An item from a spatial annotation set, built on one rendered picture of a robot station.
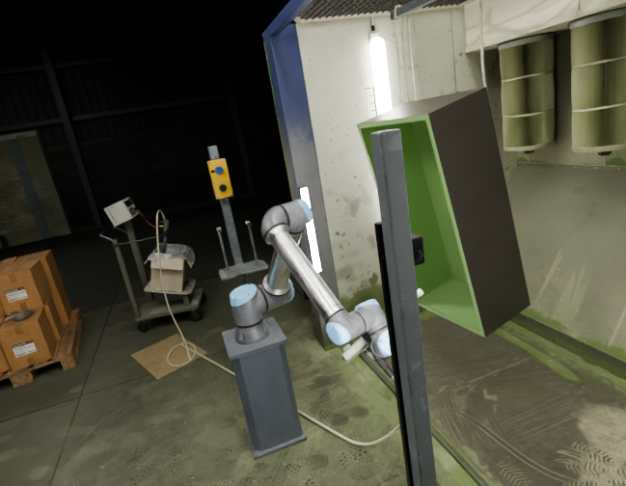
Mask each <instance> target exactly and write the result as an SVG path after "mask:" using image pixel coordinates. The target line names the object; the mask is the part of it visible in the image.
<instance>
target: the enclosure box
mask: <svg viewBox="0 0 626 486"><path fill-rule="evenodd" d="M357 127H358V130H359V133H360V136H361V140H362V143H363V146H364V149H365V152H366V155H367V161H368V163H369V166H370V169H371V172H372V175H373V179H374V182H375V185H376V177H375V169H374V161H373V153H372V145H371V138H370V134H371V133H372V132H377V131H383V130H388V129H400V133H401V143H402V152H403V161H404V171H405V180H406V189H407V199H408V208H409V217H410V227H411V233H414V234H416V235H419V236H421V237H422V240H423V250H424V260H425V262H424V263H423V264H420V265H416V266H415V274H416V283H417V290H418V289H419V288H420V289H421V290H422V291H423V295H422V296H421V297H418V302H419V306H421V307H423V308H425V309H427V310H429V311H432V312H434V313H436V314H438V315H440V316H442V317H444V318H445V319H447V320H449V321H451V322H454V323H456V324H458V325H460V326H462V327H464V328H466V329H468V330H470V331H472V332H474V333H476V334H478V335H480V336H482V337H484V338H486V337H487V336H489V335H490V334H492V333H493V332H494V331H496V330H497V329H499V328H500V327H501V326H502V325H503V324H504V323H506V322H507V321H509V320H510V319H511V318H513V317H514V316H516V315H517V314H518V313H520V312H521V311H523V310H524V309H526V308H527V307H528V306H530V305H531V302H530V298H529V294H528V289H527V284H526V279H525V274H524V269H523V264H522V259H521V255H520V250H519V245H518V240H517V236H516V231H515V227H514V222H513V217H512V212H511V207H510V202H509V197H508V193H507V188H506V183H505V178H504V170H503V165H502V160H501V156H500V151H499V146H498V141H497V136H496V131H495V126H494V122H493V117H492V113H491V108H490V103H489V98H488V93H487V89H486V87H484V88H479V89H474V90H469V91H465V92H459V93H454V94H445V95H440V96H435V97H431V98H426V99H421V100H416V101H411V102H406V103H403V104H401V105H399V106H396V107H395V108H393V109H391V110H388V111H386V112H384V113H382V114H379V115H377V116H375V117H373V118H370V119H368V120H366V121H363V122H360V123H358V124H357ZM376 188H377V185H376Z"/></svg>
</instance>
